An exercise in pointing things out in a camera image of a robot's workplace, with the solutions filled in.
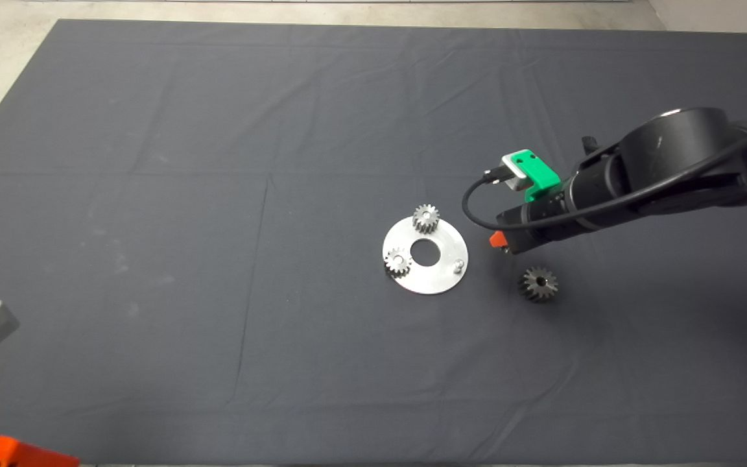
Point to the large steel gear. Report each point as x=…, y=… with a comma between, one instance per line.
x=539, y=284

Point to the dark grey table cloth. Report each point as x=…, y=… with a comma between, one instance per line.
x=218, y=194

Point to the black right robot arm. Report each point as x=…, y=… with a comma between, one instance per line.
x=672, y=149

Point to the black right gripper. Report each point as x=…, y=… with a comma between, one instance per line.
x=542, y=224

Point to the small steel gear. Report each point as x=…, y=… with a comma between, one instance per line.
x=399, y=262
x=426, y=218

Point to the green right camera mount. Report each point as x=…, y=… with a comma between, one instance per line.
x=539, y=175

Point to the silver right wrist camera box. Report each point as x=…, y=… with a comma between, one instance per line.
x=513, y=174

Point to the round metal plate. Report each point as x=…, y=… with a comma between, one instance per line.
x=428, y=279

